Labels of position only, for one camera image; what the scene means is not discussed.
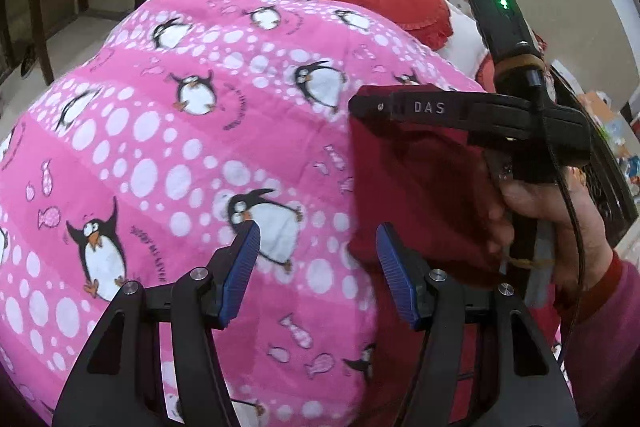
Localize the dark carved wooden cabinet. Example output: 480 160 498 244
550 67 639 246

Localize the white square pillow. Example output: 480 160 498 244
437 3 488 79

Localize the pink sleeve forearm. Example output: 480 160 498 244
554 256 639 426

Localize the pink penguin blanket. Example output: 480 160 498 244
1 0 478 426

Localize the person's right hand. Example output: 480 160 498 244
476 152 613 303

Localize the dark red sweater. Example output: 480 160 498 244
346 83 561 427

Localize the right red heart pillow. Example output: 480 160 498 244
475 34 548 93

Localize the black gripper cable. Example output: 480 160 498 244
529 70 587 358

